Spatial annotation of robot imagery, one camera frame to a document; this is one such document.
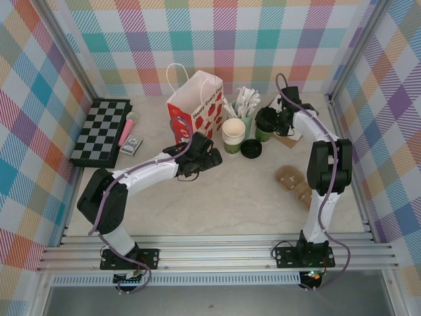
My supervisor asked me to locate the black plastic cup lid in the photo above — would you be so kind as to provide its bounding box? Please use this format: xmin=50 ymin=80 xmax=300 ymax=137
xmin=255 ymin=108 xmax=276 ymax=132

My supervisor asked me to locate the green paper coffee cup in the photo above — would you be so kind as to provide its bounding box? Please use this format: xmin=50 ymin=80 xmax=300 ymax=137
xmin=255 ymin=124 xmax=274 ymax=144

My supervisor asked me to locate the white red printed paper bag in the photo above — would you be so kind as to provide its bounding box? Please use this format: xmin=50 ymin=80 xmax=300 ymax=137
xmin=165 ymin=63 xmax=226 ymax=145

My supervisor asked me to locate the brown pulp cup carrier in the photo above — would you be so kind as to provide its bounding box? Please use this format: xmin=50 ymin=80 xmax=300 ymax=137
xmin=274 ymin=164 xmax=313 ymax=210

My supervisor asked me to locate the white napkin stack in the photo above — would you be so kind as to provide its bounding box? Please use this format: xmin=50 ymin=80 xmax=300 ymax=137
xmin=262 ymin=95 xmax=309 ymax=141

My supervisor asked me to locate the mint green straw holder cup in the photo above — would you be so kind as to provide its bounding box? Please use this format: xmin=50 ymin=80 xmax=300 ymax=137
xmin=230 ymin=100 xmax=255 ymax=139

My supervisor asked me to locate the green white paper cup stack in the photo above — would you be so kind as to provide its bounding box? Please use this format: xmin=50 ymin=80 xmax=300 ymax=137
xmin=222 ymin=118 xmax=246 ymax=156

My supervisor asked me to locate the black cup lid stack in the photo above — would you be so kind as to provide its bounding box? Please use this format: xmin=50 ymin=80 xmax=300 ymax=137
xmin=239 ymin=139 xmax=263 ymax=160

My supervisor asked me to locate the pink toy microphone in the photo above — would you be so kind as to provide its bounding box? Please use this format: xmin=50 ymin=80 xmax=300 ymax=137
xmin=118 ymin=111 xmax=139 ymax=147

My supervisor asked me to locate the black grey chessboard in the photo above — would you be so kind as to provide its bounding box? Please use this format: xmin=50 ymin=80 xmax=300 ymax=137
xmin=69 ymin=98 xmax=133 ymax=169

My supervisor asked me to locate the perforated metal strip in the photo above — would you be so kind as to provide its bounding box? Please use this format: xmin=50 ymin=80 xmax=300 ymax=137
xmin=52 ymin=275 xmax=302 ymax=287

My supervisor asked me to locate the small circuit board with lights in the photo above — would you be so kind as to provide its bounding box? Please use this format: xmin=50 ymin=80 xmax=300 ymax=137
xmin=301 ymin=269 xmax=323 ymax=290

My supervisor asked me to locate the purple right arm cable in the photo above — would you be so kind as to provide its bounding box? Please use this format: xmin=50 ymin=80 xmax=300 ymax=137
xmin=274 ymin=72 xmax=351 ymax=293

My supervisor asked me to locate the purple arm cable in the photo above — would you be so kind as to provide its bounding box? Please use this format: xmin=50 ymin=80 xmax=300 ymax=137
xmin=87 ymin=117 xmax=193 ymax=296
xmin=274 ymin=72 xmax=351 ymax=293

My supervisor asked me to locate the aluminium frame post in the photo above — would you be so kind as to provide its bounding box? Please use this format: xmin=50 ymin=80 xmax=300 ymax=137
xmin=327 ymin=0 xmax=394 ymax=99
xmin=38 ymin=0 xmax=106 ymax=101

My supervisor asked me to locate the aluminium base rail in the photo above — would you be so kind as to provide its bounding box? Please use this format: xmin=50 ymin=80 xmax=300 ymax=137
xmin=36 ymin=232 xmax=401 ymax=274

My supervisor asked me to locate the aluminium side rail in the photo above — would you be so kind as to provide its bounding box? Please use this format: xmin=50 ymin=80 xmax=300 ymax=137
xmin=58 ymin=95 xmax=99 ymax=246
xmin=326 ymin=93 xmax=378 ymax=243

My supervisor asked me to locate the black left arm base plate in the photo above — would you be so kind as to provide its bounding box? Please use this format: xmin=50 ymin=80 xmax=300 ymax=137
xmin=99 ymin=248 xmax=161 ymax=271

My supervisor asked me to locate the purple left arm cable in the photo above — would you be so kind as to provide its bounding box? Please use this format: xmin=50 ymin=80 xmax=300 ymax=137
xmin=87 ymin=117 xmax=193 ymax=296

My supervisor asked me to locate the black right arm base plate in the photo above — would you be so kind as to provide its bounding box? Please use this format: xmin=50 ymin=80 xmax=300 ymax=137
xmin=274 ymin=246 xmax=337 ymax=269

